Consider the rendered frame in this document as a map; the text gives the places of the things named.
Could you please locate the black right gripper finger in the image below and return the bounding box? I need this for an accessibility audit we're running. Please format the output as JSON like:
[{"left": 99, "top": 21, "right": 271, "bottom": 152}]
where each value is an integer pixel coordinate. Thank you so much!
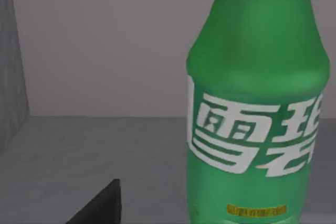
[{"left": 66, "top": 178, "right": 122, "bottom": 224}]

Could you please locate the green bottle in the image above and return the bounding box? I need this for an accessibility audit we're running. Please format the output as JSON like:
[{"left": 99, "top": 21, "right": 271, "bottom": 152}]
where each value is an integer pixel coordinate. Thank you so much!
[{"left": 185, "top": 0, "right": 331, "bottom": 224}]

